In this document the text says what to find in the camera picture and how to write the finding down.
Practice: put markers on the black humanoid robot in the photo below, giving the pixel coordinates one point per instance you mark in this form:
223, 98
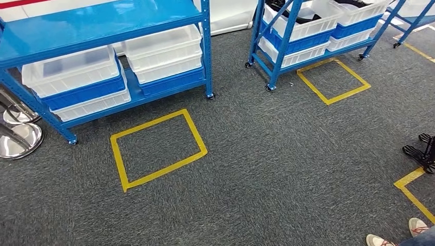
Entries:
418, 154

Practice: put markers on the person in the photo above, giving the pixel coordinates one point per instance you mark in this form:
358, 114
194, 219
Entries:
416, 225

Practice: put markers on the blue metal shelf rack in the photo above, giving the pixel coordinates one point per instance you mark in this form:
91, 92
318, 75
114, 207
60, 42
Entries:
85, 23

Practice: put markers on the black plastic part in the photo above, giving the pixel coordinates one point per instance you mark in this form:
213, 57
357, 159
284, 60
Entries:
353, 3
306, 18

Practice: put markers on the chrome stanchion post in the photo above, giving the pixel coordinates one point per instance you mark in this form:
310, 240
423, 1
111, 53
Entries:
20, 142
20, 117

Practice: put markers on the white car red stripe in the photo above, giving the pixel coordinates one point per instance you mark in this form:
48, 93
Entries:
231, 13

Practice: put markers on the white plastic bin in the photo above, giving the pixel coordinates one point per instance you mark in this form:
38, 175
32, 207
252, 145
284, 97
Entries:
350, 42
163, 44
166, 71
360, 17
68, 68
91, 105
302, 57
306, 30

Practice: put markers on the blue wheeled cart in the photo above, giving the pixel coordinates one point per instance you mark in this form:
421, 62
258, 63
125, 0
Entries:
413, 20
283, 51

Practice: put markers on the yellow floor tape square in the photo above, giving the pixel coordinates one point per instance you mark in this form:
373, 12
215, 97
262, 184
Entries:
118, 159
407, 180

